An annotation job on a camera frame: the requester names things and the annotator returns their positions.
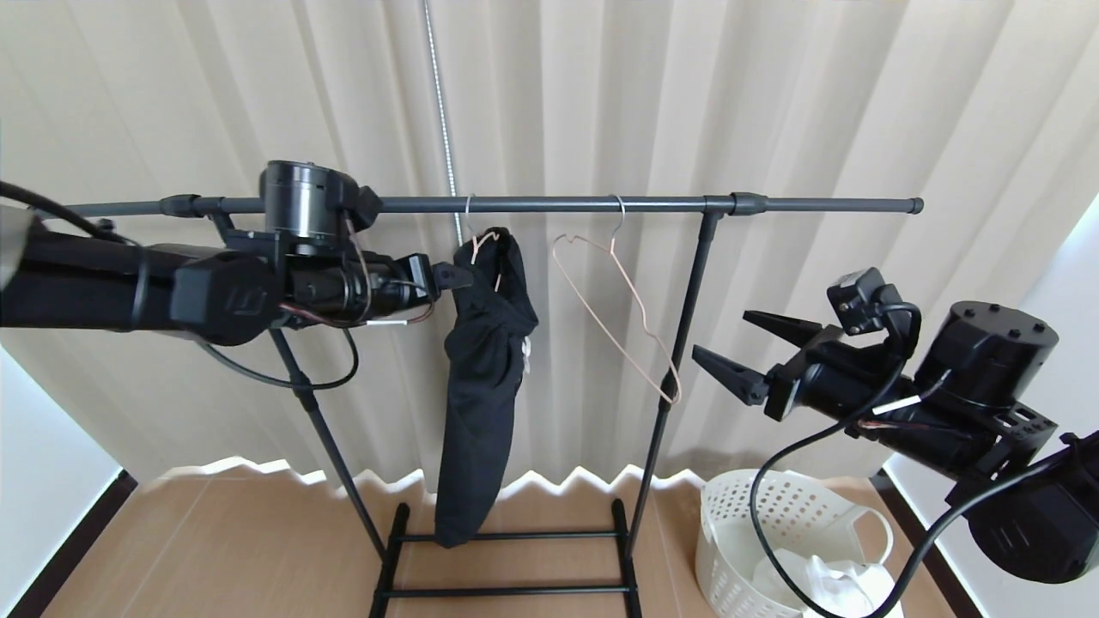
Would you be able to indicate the white laundry basket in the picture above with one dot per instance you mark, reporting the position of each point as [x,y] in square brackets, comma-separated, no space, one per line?
[747,532]

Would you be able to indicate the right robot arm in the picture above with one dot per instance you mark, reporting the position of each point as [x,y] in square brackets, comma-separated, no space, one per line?
[987,352]

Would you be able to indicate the black shorts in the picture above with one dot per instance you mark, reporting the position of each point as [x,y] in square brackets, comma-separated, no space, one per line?
[481,386]

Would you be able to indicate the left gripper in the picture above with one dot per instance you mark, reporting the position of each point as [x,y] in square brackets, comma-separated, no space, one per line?
[361,287]

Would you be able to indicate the white printed t-shirt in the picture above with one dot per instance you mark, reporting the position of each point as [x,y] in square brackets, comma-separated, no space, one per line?
[837,584]

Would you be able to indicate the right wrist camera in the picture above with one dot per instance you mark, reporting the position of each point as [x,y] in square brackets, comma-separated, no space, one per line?
[863,296]

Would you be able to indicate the beige curtain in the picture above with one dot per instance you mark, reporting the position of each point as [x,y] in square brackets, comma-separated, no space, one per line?
[773,103]

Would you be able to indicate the black clothes rack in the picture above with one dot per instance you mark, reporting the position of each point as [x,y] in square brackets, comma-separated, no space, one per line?
[549,204]

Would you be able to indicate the pink clothes hanger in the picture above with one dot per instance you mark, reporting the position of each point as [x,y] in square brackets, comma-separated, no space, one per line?
[486,235]
[611,300]

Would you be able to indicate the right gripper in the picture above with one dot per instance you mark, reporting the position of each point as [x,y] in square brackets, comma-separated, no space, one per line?
[824,386]

